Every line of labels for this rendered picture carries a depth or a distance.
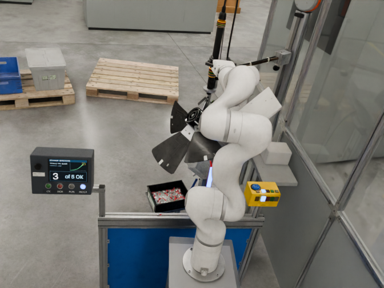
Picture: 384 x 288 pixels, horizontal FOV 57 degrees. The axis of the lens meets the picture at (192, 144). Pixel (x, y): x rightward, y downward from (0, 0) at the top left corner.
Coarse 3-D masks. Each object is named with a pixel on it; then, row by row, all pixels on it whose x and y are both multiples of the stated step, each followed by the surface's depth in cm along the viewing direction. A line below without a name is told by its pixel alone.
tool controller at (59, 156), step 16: (32, 160) 153; (48, 160) 154; (64, 160) 155; (80, 160) 156; (32, 176) 155; (48, 176) 156; (64, 176) 157; (80, 176) 158; (32, 192) 158; (48, 192) 159; (64, 192) 160; (80, 192) 161
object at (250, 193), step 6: (246, 186) 187; (264, 186) 185; (270, 186) 186; (276, 186) 186; (246, 192) 187; (252, 192) 180; (270, 192) 182; (246, 198) 186; (252, 198) 181; (252, 204) 183; (258, 204) 183; (264, 204) 184; (270, 204) 185; (276, 204) 185
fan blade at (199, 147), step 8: (192, 136) 196; (200, 136) 196; (192, 144) 192; (200, 144) 191; (208, 144) 191; (216, 144) 191; (192, 152) 188; (200, 152) 187; (208, 152) 186; (216, 152) 186; (192, 160) 184; (200, 160) 183; (208, 160) 182
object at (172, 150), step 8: (176, 136) 211; (184, 136) 210; (160, 144) 215; (168, 144) 212; (176, 144) 210; (184, 144) 209; (152, 152) 217; (160, 152) 213; (168, 152) 211; (176, 152) 209; (184, 152) 209; (160, 160) 212; (168, 160) 210; (176, 160) 208; (168, 168) 208; (176, 168) 207
